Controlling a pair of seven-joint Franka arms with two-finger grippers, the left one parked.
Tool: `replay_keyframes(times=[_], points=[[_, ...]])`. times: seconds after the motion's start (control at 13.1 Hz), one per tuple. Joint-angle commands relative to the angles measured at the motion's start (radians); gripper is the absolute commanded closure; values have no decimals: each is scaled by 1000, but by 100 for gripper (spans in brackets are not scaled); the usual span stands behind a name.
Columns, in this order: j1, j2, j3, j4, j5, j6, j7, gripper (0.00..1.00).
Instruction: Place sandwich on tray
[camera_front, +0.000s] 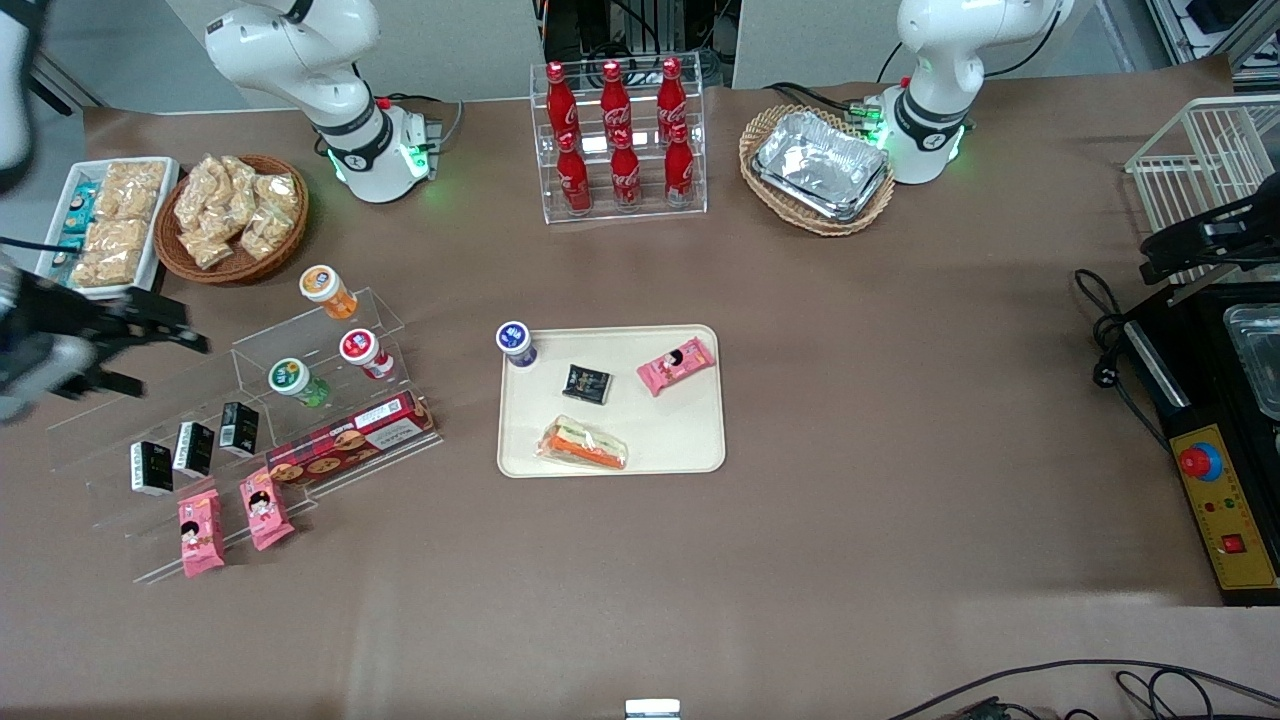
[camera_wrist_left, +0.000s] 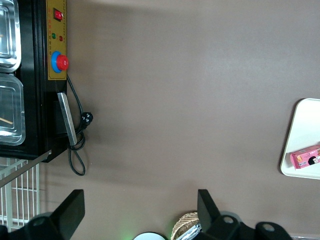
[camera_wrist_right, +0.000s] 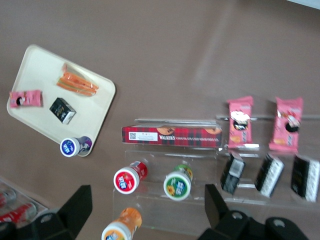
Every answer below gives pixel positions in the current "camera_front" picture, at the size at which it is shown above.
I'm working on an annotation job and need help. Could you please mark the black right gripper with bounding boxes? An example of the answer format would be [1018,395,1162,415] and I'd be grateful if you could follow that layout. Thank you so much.
[0,262,212,400]

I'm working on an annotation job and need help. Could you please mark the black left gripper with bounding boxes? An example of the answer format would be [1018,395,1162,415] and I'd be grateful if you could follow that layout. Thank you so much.
[1140,192,1280,287]

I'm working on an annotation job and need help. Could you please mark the plastic sandwich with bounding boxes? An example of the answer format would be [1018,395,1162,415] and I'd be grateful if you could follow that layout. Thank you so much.
[535,414,631,472]

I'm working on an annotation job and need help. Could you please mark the aluminium foil tray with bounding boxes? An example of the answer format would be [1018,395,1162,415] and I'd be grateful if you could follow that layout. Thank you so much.
[751,109,892,223]

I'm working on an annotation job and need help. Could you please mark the cream plastic tray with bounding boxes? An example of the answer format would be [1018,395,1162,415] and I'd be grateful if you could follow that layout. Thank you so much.
[497,323,727,479]

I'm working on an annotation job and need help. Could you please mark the beige cracker bag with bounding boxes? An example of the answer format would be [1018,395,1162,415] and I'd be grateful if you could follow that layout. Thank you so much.
[98,161,167,219]
[86,216,151,259]
[70,252,143,289]

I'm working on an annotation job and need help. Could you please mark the small black box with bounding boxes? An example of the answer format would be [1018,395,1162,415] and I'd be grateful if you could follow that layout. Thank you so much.
[219,401,261,458]
[130,441,175,497]
[173,421,216,478]

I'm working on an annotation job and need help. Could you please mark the clear bag of puffs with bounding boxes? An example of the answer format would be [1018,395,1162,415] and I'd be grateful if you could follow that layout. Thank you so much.
[180,228,241,271]
[222,155,263,226]
[240,175,299,261]
[175,158,233,233]

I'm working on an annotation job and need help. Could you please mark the silver metal container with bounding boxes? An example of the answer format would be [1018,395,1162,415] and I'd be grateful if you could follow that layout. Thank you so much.
[1223,304,1280,422]

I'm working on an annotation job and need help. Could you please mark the brown wicker basket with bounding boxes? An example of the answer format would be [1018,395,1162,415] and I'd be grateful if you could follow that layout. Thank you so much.
[154,154,310,287]

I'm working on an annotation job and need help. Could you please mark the black machine yellow panel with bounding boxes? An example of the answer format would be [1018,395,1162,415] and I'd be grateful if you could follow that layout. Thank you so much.
[1124,283,1280,608]

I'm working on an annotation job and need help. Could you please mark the white rectangular dish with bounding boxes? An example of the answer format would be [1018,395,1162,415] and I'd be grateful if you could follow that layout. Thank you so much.
[33,157,181,302]

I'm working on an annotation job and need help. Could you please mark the green lid cup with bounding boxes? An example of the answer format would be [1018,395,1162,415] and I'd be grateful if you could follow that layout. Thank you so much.
[267,357,331,408]

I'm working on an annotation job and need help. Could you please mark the pink snack packet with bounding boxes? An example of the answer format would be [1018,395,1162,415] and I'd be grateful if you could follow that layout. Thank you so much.
[637,336,718,398]
[178,487,226,579]
[238,467,296,552]

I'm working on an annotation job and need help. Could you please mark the clear acrylic stepped stand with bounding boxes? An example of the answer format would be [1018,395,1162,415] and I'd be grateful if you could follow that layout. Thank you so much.
[45,288,446,586]

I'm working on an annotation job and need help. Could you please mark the orange lid cup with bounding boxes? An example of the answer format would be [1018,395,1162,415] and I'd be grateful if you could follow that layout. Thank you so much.
[299,264,359,321]

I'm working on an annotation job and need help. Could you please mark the red lid cup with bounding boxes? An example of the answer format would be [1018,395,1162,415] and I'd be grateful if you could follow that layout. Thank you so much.
[338,328,396,382]

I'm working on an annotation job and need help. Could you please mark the red plaid cookie box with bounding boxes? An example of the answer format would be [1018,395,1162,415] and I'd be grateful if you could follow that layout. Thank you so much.
[266,391,438,488]

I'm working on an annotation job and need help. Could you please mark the light wicker basket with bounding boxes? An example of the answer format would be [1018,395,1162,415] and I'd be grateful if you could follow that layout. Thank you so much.
[739,104,897,238]

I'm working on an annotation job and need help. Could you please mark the blue lid cup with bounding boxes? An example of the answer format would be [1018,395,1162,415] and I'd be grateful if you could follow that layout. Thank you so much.
[496,321,538,370]

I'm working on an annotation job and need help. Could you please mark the black snack packet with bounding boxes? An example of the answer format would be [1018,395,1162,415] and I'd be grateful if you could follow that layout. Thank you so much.
[561,364,613,406]

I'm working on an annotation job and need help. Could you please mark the red cola bottle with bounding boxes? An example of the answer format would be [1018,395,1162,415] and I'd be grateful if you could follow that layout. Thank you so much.
[600,60,633,136]
[545,62,581,141]
[657,57,689,131]
[664,122,696,208]
[557,130,593,216]
[610,128,643,211]

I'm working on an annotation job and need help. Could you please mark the clear acrylic bottle rack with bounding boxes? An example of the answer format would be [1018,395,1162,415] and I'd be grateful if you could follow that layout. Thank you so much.
[529,57,709,225]

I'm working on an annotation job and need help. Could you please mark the black equipment rack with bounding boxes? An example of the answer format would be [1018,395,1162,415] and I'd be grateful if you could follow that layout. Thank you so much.
[540,0,743,89]

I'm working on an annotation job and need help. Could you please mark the black power cable with plug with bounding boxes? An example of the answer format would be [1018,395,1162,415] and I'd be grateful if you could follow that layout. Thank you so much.
[1074,267,1171,453]

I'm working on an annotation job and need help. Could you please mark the white wire basket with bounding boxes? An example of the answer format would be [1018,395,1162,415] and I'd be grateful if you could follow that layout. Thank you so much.
[1124,95,1280,301]

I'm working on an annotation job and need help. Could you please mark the grey cable at arm base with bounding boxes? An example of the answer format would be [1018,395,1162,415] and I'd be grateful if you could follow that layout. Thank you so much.
[378,93,467,166]

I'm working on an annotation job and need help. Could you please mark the black cables at arm base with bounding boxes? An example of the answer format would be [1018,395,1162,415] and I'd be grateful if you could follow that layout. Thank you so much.
[765,80,901,126]

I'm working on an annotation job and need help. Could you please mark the black cables bundle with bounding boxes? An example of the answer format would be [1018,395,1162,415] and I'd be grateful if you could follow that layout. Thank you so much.
[885,658,1280,720]

